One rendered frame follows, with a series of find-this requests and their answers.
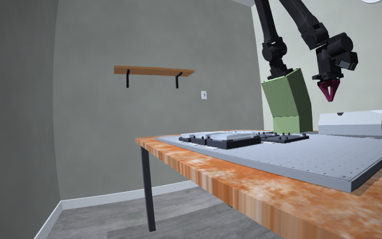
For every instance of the grey button panel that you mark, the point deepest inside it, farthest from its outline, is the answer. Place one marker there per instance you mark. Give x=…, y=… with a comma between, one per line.
x=351, y=123

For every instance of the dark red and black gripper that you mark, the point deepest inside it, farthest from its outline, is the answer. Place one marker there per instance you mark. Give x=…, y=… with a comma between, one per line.
x=328, y=79

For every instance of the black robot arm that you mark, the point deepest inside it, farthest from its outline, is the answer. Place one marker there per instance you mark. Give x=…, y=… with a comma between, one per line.
x=336, y=51

